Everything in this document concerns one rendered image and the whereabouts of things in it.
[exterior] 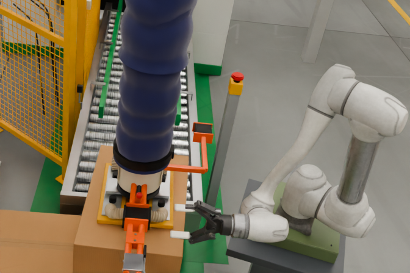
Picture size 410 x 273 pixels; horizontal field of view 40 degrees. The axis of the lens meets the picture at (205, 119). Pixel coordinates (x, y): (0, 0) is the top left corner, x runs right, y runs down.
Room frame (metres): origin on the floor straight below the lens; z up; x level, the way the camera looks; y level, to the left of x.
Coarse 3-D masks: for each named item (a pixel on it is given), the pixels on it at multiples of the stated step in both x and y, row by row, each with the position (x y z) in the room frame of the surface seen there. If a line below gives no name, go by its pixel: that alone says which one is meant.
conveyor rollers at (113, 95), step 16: (112, 16) 4.14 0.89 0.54; (112, 32) 3.88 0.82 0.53; (112, 80) 3.18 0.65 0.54; (96, 96) 2.98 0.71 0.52; (112, 96) 3.00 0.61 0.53; (96, 112) 2.81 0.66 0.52; (112, 112) 2.82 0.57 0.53; (96, 128) 2.63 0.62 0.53; (112, 128) 2.65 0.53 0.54; (176, 128) 2.79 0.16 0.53; (96, 144) 2.47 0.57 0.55; (112, 144) 2.49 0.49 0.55; (176, 144) 2.62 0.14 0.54; (80, 176) 2.19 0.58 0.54
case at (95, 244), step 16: (96, 160) 1.87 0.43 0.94; (176, 160) 1.96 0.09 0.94; (96, 176) 1.76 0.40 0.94; (176, 176) 1.86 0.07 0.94; (96, 192) 1.67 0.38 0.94; (176, 192) 1.76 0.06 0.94; (96, 208) 1.58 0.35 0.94; (80, 224) 1.48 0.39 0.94; (96, 224) 1.50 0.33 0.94; (112, 224) 1.51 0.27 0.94; (176, 224) 1.57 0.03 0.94; (80, 240) 1.40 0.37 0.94; (96, 240) 1.42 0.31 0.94; (112, 240) 1.43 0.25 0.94; (160, 240) 1.48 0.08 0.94; (176, 240) 1.49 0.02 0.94; (80, 256) 1.38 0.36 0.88; (96, 256) 1.39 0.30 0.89; (112, 256) 1.39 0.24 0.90; (160, 256) 1.41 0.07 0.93; (176, 256) 1.42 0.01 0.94; (80, 272) 1.38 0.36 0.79; (96, 272) 1.39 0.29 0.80; (112, 272) 1.39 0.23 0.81; (160, 272) 1.41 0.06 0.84; (176, 272) 1.42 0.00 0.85
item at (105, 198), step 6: (108, 168) 1.79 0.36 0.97; (108, 174) 1.75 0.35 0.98; (114, 174) 1.73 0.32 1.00; (102, 186) 1.68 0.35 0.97; (102, 192) 1.65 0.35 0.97; (102, 198) 1.61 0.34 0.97; (108, 198) 1.61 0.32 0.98; (114, 198) 1.59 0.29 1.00; (120, 198) 1.62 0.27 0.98; (102, 204) 1.58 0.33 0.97; (114, 204) 1.59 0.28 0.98; (120, 204) 1.59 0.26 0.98; (102, 210) 1.54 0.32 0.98; (102, 216) 1.51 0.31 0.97; (102, 222) 1.50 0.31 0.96; (108, 222) 1.50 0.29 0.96; (114, 222) 1.50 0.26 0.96; (120, 222) 1.51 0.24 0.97
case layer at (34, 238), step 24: (0, 216) 1.81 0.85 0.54; (24, 216) 1.84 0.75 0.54; (48, 216) 1.87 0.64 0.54; (72, 216) 1.90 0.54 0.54; (0, 240) 1.67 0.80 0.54; (24, 240) 1.70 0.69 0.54; (48, 240) 1.73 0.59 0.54; (72, 240) 1.75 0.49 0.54; (0, 264) 1.55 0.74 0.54; (24, 264) 1.57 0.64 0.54; (48, 264) 1.59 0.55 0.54; (72, 264) 1.62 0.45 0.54
